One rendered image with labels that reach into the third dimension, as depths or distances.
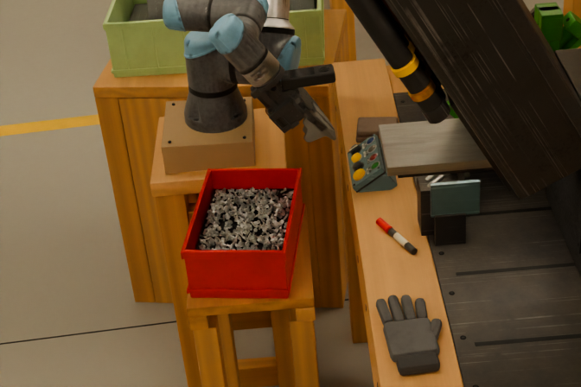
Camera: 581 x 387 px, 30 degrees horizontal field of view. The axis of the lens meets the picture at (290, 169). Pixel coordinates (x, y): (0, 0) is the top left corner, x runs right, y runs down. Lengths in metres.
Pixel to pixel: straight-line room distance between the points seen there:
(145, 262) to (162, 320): 0.19
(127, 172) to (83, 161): 1.12
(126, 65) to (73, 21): 2.50
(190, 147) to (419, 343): 0.86
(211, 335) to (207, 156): 0.47
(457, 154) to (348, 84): 0.80
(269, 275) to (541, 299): 0.54
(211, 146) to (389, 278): 0.64
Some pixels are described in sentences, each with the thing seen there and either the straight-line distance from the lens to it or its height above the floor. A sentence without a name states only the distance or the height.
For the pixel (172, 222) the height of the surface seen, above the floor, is 0.73.
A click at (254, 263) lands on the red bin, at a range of 2.17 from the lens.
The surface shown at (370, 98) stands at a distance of 2.69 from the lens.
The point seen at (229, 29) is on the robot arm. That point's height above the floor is 1.28.
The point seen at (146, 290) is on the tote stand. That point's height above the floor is 0.05.
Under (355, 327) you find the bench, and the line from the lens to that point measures 3.27.
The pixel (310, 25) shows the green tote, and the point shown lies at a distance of 3.06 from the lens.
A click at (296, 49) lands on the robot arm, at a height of 1.11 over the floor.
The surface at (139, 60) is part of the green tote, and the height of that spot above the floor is 0.84.
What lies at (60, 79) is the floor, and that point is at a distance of 5.07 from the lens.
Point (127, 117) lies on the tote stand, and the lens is 3.17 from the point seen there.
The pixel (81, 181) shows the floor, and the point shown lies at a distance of 4.25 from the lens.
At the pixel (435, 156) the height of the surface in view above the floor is 1.13.
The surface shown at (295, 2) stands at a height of 0.91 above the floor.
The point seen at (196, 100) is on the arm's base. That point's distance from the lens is 2.55.
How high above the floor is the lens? 2.18
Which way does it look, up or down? 32 degrees down
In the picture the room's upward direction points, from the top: 5 degrees counter-clockwise
